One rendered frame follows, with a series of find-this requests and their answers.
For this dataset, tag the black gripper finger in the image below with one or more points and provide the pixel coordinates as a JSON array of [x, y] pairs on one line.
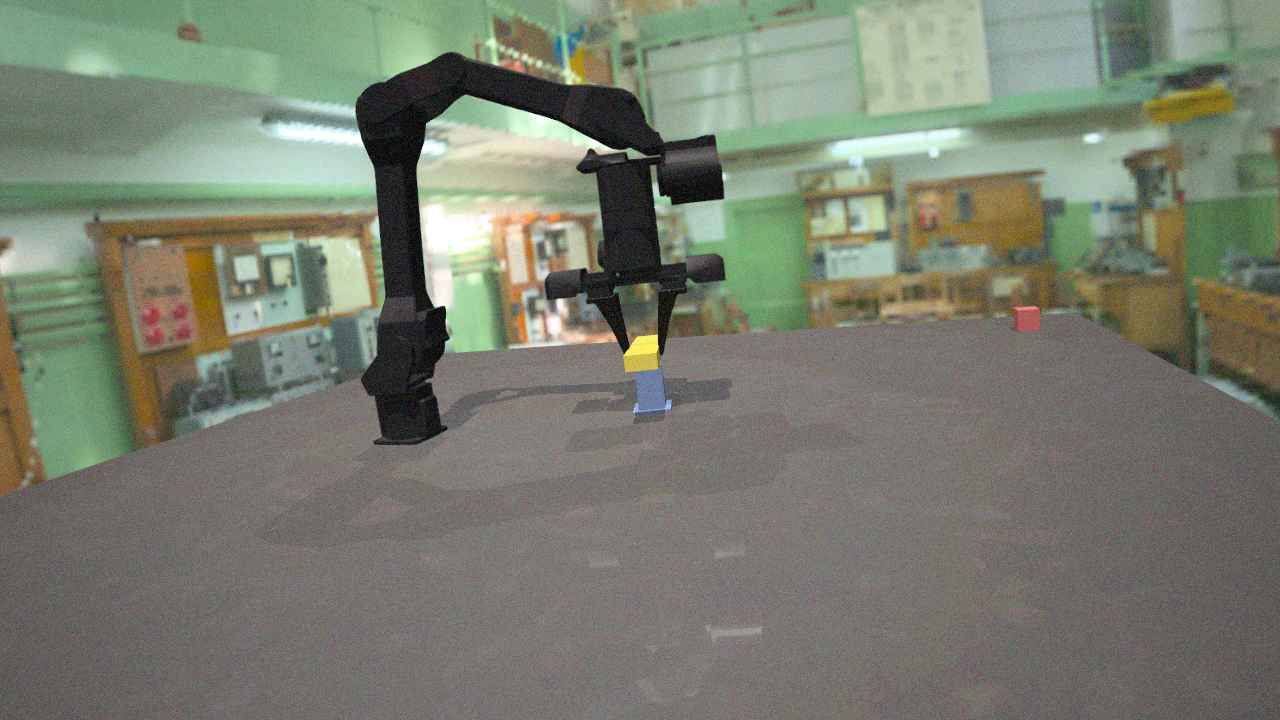
[[610, 308], [666, 301]]

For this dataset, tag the red cube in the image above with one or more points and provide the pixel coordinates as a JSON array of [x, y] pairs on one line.
[[1027, 318]]

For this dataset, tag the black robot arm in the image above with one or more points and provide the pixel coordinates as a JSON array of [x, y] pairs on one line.
[[392, 117]]

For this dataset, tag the yellow bar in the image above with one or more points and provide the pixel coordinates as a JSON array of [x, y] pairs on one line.
[[643, 354]]

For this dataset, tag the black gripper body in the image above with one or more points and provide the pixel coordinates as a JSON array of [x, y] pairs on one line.
[[631, 242]]

